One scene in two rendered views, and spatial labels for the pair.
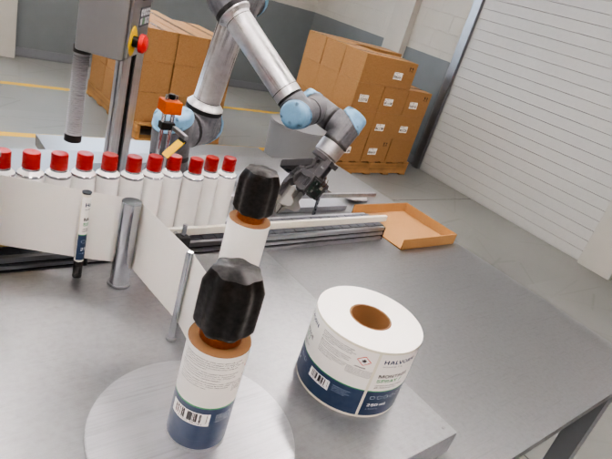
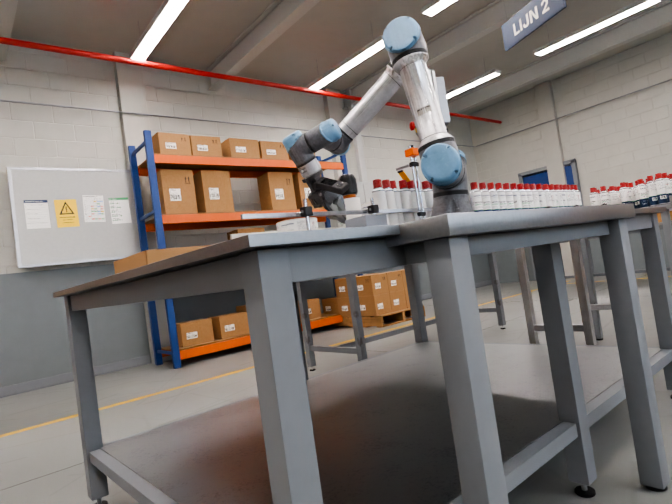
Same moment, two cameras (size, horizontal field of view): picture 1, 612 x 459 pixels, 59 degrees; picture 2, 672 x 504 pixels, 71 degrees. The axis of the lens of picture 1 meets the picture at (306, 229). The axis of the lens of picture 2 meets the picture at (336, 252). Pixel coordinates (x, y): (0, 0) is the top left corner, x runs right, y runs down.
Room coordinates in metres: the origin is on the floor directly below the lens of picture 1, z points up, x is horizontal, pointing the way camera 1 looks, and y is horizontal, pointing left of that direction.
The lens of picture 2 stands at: (3.13, 0.17, 0.76)
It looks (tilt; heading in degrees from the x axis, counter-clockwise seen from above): 2 degrees up; 184
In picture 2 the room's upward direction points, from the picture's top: 8 degrees counter-clockwise
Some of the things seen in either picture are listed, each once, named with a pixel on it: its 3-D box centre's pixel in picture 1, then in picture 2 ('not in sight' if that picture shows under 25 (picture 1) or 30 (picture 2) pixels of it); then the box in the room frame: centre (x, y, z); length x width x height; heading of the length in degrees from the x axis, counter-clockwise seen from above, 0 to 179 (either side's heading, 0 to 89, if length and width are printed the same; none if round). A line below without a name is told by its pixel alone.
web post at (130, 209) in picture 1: (125, 243); not in sight; (0.92, 0.33, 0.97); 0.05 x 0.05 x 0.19
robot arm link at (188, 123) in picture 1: (173, 130); (448, 172); (1.54, 0.47, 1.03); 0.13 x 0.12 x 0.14; 163
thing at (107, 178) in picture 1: (105, 197); (428, 204); (1.07, 0.45, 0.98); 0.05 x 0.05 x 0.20
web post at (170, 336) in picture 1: (179, 296); not in sight; (0.80, 0.18, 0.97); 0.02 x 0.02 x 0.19
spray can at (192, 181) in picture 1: (188, 197); (395, 206); (1.21, 0.30, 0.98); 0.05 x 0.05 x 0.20
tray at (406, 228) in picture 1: (403, 224); (185, 258); (1.85, -0.34, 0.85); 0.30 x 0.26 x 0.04; 135
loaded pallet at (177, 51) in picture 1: (158, 71); not in sight; (4.88, 1.72, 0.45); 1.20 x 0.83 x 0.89; 45
